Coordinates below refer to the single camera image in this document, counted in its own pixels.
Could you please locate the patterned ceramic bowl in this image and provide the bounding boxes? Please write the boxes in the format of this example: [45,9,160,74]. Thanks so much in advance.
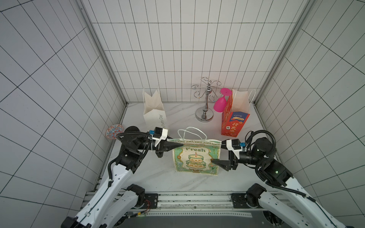
[105,124,124,140]

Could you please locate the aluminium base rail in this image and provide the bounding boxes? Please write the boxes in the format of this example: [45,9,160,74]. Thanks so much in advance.
[81,190,316,219]

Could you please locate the white Happy Every Day bag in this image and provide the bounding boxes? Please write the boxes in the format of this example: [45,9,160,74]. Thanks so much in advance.
[143,90,169,130]

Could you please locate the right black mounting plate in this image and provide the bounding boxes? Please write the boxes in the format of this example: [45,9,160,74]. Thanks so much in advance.
[231,193,258,209]

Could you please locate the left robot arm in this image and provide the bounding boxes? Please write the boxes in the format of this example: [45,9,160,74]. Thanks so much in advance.
[61,126,183,228]

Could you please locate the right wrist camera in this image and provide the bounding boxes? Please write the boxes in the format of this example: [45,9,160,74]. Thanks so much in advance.
[225,139,247,159]

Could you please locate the green Fresh paper bag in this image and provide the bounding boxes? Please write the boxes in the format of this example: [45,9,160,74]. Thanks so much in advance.
[169,127,221,176]

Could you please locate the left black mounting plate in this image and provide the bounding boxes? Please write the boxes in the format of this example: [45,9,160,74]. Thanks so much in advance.
[136,193,159,210]

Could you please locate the red printed paper bag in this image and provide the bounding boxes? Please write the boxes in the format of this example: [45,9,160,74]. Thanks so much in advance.
[221,89,256,137]

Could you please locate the pink plastic wine glass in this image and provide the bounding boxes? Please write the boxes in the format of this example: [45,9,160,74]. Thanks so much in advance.
[213,88,232,113]

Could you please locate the black mounting plate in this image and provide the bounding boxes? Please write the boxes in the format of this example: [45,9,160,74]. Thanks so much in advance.
[231,193,258,209]
[136,193,159,210]

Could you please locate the chrome cup holder stand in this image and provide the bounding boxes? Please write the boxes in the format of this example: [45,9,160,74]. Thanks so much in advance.
[191,77,221,123]

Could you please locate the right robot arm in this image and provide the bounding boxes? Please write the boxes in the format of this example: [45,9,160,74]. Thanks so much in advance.
[212,130,346,228]

